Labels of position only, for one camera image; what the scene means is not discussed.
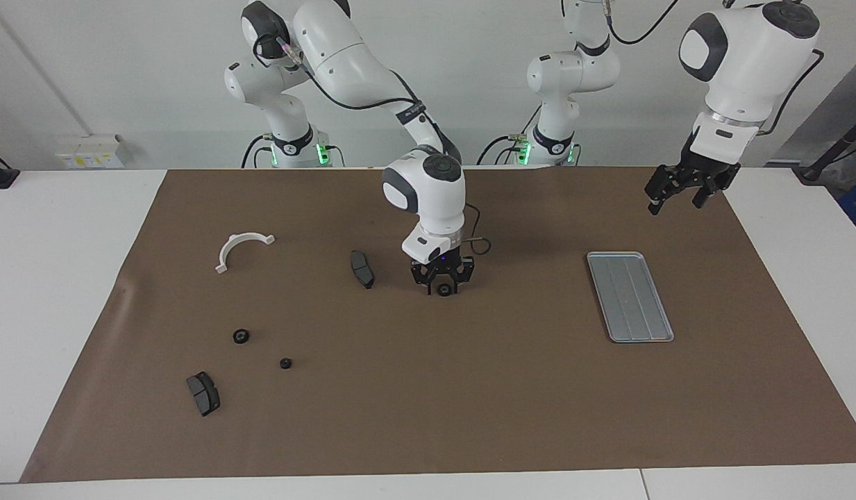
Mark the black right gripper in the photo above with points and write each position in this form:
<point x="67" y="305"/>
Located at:
<point x="443" y="267"/>

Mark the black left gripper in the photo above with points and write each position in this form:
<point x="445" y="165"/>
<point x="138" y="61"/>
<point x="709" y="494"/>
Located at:
<point x="712" y="173"/>

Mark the large black bearing gear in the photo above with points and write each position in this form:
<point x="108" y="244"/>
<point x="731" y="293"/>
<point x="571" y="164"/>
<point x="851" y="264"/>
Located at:
<point x="444" y="290"/>
<point x="241" y="336"/>

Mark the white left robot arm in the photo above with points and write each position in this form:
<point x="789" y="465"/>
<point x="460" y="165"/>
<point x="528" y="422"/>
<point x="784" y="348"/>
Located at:
<point x="747" y="62"/>

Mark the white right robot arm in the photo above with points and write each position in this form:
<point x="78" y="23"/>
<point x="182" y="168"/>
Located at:
<point x="344" y="55"/>

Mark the silver metal tray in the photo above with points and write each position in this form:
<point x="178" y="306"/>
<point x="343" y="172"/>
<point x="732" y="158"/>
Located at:
<point x="632" y="298"/>

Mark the long grey brake pad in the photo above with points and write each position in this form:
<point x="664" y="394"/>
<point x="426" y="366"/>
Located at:
<point x="362" y="269"/>

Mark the brown table mat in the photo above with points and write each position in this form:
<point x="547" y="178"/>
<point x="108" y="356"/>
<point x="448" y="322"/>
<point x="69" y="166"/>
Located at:
<point x="434" y="389"/>

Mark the black stand pole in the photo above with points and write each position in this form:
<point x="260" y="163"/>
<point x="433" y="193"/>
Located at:
<point x="834" y="154"/>

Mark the grey partition panel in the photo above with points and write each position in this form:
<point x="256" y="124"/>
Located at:
<point x="844" y="118"/>

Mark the short grey brake pad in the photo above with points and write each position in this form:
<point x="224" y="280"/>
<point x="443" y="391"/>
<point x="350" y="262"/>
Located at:
<point x="203" y="393"/>

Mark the white curved plastic bracket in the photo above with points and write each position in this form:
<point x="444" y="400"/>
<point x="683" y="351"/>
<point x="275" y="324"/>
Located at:
<point x="232" y="246"/>

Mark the white wall socket box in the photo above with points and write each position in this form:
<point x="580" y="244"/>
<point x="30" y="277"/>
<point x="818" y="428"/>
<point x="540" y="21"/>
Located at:
<point x="91" y="153"/>

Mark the white wall conduit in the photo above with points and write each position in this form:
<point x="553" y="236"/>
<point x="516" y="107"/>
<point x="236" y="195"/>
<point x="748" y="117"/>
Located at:
<point x="46" y="69"/>

